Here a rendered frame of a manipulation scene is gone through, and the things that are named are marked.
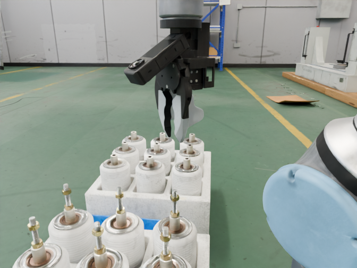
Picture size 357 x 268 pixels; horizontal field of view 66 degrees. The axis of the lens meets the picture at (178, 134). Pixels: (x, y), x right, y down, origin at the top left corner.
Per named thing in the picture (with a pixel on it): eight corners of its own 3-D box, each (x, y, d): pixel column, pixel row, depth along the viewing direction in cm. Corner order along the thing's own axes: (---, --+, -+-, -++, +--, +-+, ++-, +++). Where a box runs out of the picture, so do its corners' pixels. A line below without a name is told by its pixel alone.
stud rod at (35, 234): (39, 250, 51) (31, 215, 49) (43, 251, 51) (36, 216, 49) (34, 253, 50) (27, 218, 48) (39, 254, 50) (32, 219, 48)
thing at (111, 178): (135, 204, 100) (133, 158, 94) (128, 220, 91) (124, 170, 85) (110, 202, 101) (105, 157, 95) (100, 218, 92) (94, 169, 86)
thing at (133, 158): (143, 187, 111) (141, 145, 105) (137, 200, 102) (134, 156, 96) (120, 186, 112) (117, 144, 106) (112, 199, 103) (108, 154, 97)
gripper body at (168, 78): (214, 91, 51) (218, 20, 47) (176, 96, 46) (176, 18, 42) (189, 85, 57) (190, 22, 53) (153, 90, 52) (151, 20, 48)
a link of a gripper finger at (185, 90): (194, 118, 47) (190, 66, 46) (187, 119, 47) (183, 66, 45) (178, 116, 51) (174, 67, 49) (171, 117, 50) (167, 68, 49)
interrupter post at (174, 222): (179, 224, 61) (179, 211, 60) (181, 231, 59) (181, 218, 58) (168, 225, 61) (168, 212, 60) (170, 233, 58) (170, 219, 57)
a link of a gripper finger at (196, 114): (210, 139, 52) (206, 90, 50) (184, 146, 49) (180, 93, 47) (199, 137, 54) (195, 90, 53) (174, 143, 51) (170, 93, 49)
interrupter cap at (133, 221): (101, 219, 63) (100, 217, 62) (133, 210, 66) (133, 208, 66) (108, 240, 56) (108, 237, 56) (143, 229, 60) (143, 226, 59)
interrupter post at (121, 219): (115, 223, 62) (113, 210, 61) (125, 219, 63) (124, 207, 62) (117, 229, 60) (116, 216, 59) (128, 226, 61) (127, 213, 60)
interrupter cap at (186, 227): (187, 216, 64) (187, 213, 64) (196, 237, 57) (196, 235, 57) (155, 219, 63) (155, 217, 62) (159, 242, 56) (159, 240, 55)
